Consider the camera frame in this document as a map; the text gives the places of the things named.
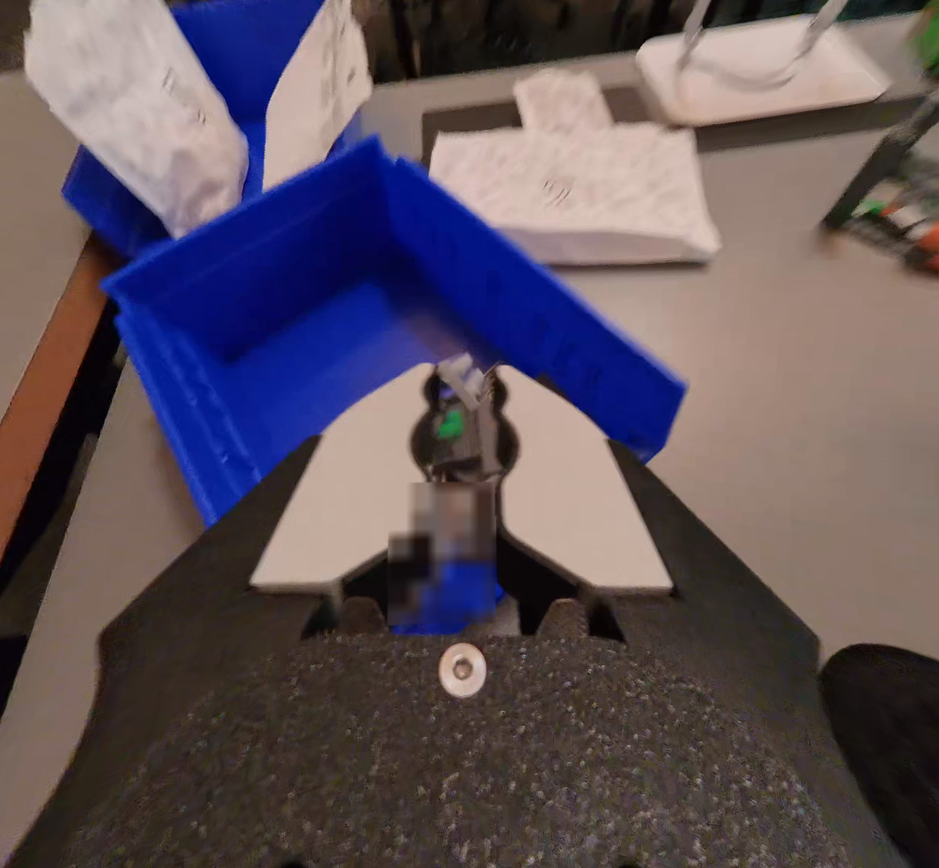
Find grey orange lego build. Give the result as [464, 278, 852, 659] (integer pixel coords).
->
[820, 86, 939, 274]

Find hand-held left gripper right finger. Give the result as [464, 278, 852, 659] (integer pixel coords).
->
[490, 362, 673, 594]

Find blue plastic bin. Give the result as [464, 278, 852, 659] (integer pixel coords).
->
[101, 134, 688, 525]
[61, 0, 368, 257]

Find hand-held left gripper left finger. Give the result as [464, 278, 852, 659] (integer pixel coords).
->
[249, 362, 443, 594]

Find black chair armrest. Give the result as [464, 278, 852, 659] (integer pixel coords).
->
[816, 644, 939, 868]

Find upright white paper bag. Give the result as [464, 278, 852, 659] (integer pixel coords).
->
[262, 0, 374, 191]
[22, 0, 250, 239]

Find flat white paper bag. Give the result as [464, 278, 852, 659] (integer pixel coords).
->
[427, 123, 723, 267]
[514, 67, 616, 131]

